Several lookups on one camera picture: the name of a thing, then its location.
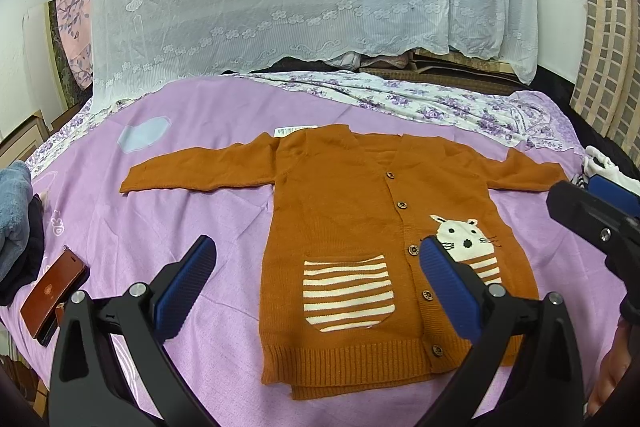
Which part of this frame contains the orange knit cardigan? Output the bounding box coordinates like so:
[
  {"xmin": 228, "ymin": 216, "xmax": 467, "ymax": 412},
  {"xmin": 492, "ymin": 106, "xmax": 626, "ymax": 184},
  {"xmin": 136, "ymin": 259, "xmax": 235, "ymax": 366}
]
[{"xmin": 120, "ymin": 124, "xmax": 565, "ymax": 400}]

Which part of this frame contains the white paper clothing tag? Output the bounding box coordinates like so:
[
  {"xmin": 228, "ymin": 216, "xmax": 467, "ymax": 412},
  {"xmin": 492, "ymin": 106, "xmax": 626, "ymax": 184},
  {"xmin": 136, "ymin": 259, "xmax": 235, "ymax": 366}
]
[{"xmin": 273, "ymin": 126, "xmax": 316, "ymax": 139}]

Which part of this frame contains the person's right hand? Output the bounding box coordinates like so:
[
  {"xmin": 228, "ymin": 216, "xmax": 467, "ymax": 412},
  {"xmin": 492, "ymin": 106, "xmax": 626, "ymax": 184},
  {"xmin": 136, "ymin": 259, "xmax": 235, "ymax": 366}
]
[{"xmin": 587, "ymin": 317, "xmax": 631, "ymax": 416}]

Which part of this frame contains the white glove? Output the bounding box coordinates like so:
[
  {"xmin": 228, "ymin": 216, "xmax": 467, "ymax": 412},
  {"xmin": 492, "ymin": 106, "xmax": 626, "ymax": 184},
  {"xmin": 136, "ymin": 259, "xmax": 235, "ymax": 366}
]
[{"xmin": 582, "ymin": 145, "xmax": 640, "ymax": 194}]

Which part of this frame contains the brown leather phone case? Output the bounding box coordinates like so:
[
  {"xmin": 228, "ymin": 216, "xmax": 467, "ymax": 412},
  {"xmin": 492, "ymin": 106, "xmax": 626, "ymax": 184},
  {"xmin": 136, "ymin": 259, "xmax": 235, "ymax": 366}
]
[{"xmin": 21, "ymin": 247, "xmax": 90, "ymax": 347}]

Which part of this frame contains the beige checkered curtain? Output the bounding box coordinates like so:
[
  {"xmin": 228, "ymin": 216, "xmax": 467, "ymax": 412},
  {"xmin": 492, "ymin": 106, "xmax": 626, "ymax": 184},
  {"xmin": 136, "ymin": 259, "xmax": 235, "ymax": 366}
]
[{"xmin": 570, "ymin": 0, "xmax": 639, "ymax": 162}]

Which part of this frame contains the purple floral white quilt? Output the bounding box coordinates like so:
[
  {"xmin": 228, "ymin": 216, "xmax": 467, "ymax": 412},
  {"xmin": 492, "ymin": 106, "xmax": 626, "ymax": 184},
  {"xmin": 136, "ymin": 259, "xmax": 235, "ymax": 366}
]
[{"xmin": 27, "ymin": 72, "xmax": 585, "ymax": 178}]

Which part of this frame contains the folded dark navy garment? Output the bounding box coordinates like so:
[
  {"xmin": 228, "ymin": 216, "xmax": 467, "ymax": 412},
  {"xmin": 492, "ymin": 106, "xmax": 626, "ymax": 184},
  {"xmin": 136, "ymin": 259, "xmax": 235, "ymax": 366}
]
[{"xmin": 0, "ymin": 194, "xmax": 44, "ymax": 307}]

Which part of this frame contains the purple bed sheet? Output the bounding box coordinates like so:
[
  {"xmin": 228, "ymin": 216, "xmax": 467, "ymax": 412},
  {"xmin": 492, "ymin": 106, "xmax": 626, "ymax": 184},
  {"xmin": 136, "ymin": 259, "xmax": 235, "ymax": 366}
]
[{"xmin": 32, "ymin": 77, "xmax": 625, "ymax": 426}]

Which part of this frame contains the brown striped folded blanket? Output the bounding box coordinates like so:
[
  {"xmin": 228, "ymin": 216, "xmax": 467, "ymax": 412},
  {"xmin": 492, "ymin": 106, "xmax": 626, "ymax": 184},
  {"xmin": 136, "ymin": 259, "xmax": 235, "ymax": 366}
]
[{"xmin": 358, "ymin": 49, "xmax": 528, "ymax": 95}]

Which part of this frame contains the folded light blue towel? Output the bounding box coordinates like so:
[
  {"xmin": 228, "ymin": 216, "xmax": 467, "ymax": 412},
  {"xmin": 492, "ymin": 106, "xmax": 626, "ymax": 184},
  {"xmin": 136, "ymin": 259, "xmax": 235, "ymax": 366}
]
[{"xmin": 0, "ymin": 160, "xmax": 34, "ymax": 279}]

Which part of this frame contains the green patterned picture panel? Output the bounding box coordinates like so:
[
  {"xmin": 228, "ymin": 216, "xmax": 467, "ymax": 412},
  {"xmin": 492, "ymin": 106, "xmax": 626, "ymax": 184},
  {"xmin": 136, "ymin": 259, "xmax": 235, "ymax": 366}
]
[{"xmin": 46, "ymin": 0, "xmax": 92, "ymax": 108}]

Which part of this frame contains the pink floral hanging cloth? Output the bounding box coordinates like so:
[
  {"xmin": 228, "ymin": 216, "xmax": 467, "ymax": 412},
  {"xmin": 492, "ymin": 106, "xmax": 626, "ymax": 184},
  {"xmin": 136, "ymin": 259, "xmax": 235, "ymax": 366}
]
[{"xmin": 54, "ymin": 0, "xmax": 93, "ymax": 90}]

